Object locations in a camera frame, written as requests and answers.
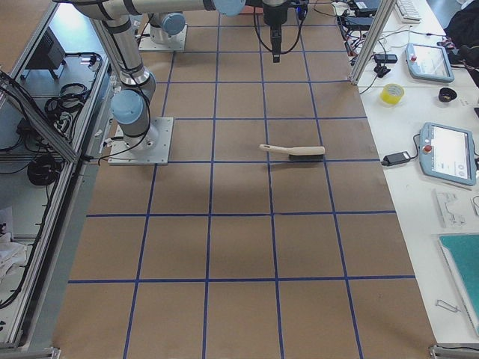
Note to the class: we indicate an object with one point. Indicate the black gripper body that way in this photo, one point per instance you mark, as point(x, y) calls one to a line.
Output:
point(272, 15)

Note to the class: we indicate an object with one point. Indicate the beige hand brush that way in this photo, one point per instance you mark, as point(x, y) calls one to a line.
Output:
point(298, 154)

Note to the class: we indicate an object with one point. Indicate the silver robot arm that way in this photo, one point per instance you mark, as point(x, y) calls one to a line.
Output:
point(113, 26)
point(165, 26)

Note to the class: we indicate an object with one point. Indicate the yellow tape roll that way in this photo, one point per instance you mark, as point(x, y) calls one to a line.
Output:
point(392, 94)

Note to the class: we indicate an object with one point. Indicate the blue teach pendant upper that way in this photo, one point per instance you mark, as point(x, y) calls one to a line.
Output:
point(428, 63)

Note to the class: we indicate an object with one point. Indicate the blue teach pendant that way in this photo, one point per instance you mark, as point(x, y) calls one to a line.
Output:
point(447, 153)
point(428, 63)

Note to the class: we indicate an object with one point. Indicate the black power adapter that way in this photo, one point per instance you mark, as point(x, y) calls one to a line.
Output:
point(397, 159)

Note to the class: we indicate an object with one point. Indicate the black small bowl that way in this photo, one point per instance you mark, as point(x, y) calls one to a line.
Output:
point(447, 95)

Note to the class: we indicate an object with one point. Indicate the blue teach pendant lower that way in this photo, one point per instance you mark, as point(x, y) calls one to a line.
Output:
point(447, 153)

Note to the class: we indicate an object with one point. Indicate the teal cutting mat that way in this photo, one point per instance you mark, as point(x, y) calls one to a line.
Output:
point(461, 254)

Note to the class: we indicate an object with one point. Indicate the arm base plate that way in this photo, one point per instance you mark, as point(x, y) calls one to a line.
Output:
point(154, 149)
point(162, 42)

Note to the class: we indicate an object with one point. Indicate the aluminium frame post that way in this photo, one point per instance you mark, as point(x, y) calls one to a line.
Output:
point(382, 15)

